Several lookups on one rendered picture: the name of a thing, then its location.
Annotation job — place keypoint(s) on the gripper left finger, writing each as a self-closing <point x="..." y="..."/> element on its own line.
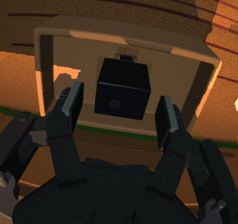
<point x="63" y="134"/>

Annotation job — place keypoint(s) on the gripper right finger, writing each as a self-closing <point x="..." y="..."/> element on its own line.
<point x="174" y="149"/>

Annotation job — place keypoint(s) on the brown wooden organ case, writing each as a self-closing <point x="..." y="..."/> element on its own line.
<point x="119" y="149"/>

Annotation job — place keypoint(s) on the tan tray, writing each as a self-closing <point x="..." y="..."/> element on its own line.
<point x="167" y="89"/>

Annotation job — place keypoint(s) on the black lead weight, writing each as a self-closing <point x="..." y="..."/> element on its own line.
<point x="122" y="89"/>

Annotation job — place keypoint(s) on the green felt strip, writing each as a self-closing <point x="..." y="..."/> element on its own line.
<point x="115" y="131"/>

